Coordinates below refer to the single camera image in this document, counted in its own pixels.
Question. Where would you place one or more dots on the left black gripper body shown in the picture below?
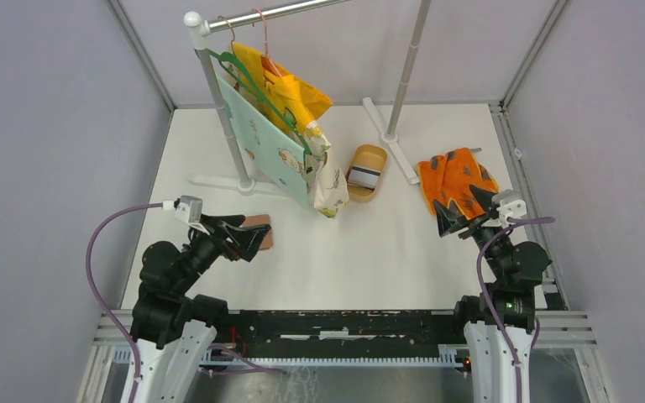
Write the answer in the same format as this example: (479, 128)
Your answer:
(206, 247)

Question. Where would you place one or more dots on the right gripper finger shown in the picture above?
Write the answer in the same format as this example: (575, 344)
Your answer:
(450, 218)
(484, 199)

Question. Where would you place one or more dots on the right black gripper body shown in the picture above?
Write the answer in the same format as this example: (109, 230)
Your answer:
(478, 231)

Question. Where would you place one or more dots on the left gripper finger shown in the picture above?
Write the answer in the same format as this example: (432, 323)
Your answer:
(245, 243)
(229, 221)

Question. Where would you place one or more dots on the white black-striped credit card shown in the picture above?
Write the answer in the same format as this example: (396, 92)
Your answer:
(363, 177)

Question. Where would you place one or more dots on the yellow oval tray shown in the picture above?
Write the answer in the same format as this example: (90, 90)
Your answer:
(371, 156)

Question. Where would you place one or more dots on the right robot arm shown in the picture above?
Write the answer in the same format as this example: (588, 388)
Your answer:
(500, 325)

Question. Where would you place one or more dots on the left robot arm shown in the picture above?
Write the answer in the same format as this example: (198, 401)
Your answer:
(171, 330)

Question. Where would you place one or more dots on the orange patterned cloth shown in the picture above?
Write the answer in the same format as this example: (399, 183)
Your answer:
(446, 178)

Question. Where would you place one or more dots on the light green printed garment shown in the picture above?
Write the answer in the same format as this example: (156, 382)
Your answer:
(278, 157)

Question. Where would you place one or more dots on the cream printed garment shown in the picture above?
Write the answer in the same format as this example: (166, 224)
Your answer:
(327, 185)

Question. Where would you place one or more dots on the green clothes hanger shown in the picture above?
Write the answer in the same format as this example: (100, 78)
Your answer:
(255, 92)

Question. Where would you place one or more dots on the yellow garment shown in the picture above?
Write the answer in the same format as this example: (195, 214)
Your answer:
(300, 102)

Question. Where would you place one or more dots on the white metal clothes rack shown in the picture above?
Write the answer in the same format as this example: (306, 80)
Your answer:
(199, 30)

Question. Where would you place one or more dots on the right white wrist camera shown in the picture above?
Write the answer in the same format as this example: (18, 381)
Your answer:
(506, 207)

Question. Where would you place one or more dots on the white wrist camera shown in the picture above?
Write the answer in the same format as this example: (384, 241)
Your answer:
(189, 210)
(506, 207)

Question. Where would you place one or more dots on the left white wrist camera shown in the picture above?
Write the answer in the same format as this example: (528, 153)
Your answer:
(189, 210)

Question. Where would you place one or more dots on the white perforated cable tray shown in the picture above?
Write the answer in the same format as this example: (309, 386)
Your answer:
(446, 359)

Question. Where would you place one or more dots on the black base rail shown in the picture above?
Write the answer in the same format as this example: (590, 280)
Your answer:
(341, 334)

